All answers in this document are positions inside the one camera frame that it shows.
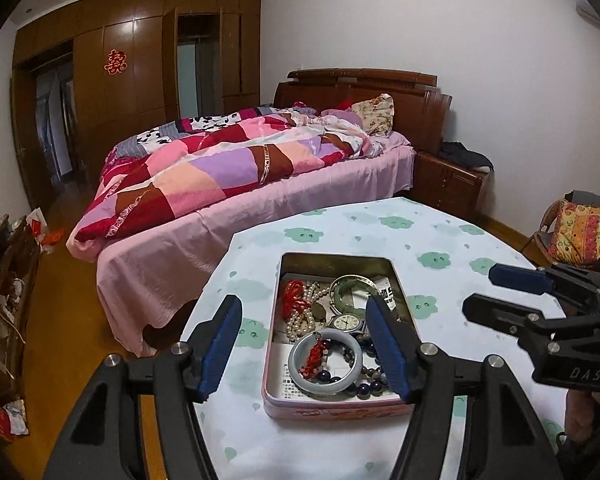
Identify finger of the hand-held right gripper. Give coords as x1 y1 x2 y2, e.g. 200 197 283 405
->
488 262 600 311
462 292 600 356

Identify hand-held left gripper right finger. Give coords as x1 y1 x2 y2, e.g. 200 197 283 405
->
365 294 563 480

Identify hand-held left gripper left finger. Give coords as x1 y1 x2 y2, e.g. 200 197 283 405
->
42 294 244 480

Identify dark purple bead bracelet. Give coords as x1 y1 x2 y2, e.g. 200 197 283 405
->
320 365 392 402

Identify silver wristwatch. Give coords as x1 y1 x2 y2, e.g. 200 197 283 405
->
327 312 368 336

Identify brown bead bracelet red tassel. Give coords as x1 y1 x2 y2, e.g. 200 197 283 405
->
300 337 386 381

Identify pale jade bangle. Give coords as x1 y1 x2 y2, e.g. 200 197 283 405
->
287 331 365 401

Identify pink metal tin box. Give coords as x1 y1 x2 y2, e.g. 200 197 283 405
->
261 251 417 421

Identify person's right forearm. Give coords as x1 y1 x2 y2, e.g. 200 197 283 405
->
555 425 600 480

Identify person's right hand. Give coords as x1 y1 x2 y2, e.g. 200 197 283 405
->
565 387 600 443

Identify wicker chair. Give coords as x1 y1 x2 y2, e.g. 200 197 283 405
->
532 197 600 267

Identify dark green jade bangle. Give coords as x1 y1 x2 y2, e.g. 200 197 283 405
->
330 277 381 313

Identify colourful patterned cushion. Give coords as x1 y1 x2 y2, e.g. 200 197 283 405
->
550 200 600 266

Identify wooden nightstand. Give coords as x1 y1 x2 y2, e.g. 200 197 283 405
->
412 152 491 216

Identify bed with pink sheet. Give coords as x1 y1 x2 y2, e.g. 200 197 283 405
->
66 132 416 356

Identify dark clothes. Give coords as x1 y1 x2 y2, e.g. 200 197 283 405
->
437 140 495 171

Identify patchwork quilt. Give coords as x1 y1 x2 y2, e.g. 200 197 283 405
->
77 112 376 241

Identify wooden headboard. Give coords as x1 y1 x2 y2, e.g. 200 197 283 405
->
272 67 453 153

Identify floral pillow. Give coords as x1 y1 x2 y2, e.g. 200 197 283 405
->
350 94 396 136

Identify red and white paper bag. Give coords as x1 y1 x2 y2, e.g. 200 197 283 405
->
25 207 48 243

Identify low wooden cabinet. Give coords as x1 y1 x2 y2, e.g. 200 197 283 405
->
0 215 43 406

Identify white floral blanket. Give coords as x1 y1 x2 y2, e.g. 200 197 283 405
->
290 105 386 161

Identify cow-print blanket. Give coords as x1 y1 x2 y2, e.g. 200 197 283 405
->
112 107 276 158

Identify white air conditioner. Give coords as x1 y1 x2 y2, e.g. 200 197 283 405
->
575 0 600 31

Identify wooden wardrobe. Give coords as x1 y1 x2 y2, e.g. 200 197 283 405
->
10 0 263 206

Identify pearl necklace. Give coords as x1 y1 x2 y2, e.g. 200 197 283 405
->
285 282 331 341

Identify red knotted cord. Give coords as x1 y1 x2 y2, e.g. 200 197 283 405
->
282 280 313 318

